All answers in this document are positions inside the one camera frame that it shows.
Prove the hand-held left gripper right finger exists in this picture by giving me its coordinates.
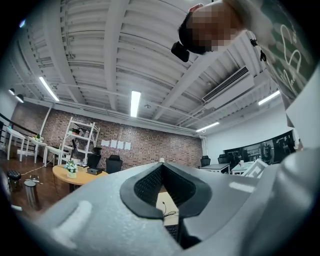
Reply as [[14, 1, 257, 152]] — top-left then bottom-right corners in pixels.
[[162, 162, 275, 242]]

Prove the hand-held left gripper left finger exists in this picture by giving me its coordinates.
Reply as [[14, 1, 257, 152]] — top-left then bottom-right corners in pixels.
[[32, 161, 184, 256]]

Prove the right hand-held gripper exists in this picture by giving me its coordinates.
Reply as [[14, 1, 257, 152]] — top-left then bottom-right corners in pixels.
[[240, 158, 269, 179]]

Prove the black keyboard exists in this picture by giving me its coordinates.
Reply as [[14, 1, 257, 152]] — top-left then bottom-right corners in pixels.
[[164, 224, 180, 242]]

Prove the white desk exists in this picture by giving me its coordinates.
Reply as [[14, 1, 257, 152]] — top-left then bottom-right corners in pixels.
[[231, 161, 255, 176]]

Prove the dark glass partition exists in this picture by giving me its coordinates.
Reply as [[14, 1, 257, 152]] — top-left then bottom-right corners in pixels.
[[223, 129, 297, 166]]

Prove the grey desk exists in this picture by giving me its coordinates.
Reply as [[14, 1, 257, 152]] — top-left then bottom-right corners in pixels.
[[199, 163, 231, 175]]

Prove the round wooden table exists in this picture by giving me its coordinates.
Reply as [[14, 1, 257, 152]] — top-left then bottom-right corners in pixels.
[[51, 164, 110, 193]]

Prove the white flower pot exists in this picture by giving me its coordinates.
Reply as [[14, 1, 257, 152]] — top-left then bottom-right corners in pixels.
[[64, 159, 79, 179]]

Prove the long ceiling light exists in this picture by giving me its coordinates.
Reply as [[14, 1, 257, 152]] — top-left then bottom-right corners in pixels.
[[130, 90, 142, 118], [257, 90, 281, 106], [38, 76, 60, 102], [195, 121, 220, 133]]

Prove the white metal shelf rack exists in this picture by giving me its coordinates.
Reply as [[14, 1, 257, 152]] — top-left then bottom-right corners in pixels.
[[61, 116, 101, 166]]

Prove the white table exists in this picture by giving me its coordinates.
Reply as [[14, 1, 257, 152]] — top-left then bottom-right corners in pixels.
[[43, 145, 70, 168], [26, 136, 48, 165], [6, 127, 26, 162]]

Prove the metal trash bin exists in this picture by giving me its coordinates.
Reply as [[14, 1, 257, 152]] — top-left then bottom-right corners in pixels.
[[23, 179, 38, 209]]

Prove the white ceiling air conditioner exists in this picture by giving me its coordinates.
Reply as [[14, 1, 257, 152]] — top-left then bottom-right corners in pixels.
[[201, 65, 256, 110]]

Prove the black stool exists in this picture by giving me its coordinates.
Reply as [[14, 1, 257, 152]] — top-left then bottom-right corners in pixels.
[[6, 169, 22, 192]]

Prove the black handrail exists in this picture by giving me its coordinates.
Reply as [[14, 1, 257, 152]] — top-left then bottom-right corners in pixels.
[[0, 112, 38, 136]]

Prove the person's green printed shirt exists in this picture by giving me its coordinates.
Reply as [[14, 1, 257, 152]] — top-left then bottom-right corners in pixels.
[[224, 0, 316, 111]]

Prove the person's head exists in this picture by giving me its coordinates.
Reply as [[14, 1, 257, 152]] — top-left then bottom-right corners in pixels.
[[177, 0, 247, 56]]

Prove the black cable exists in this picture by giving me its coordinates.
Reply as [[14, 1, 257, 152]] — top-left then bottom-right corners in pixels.
[[161, 201, 180, 219]]

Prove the black head camera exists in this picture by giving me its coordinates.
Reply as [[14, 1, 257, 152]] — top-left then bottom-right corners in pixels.
[[170, 41, 190, 63]]

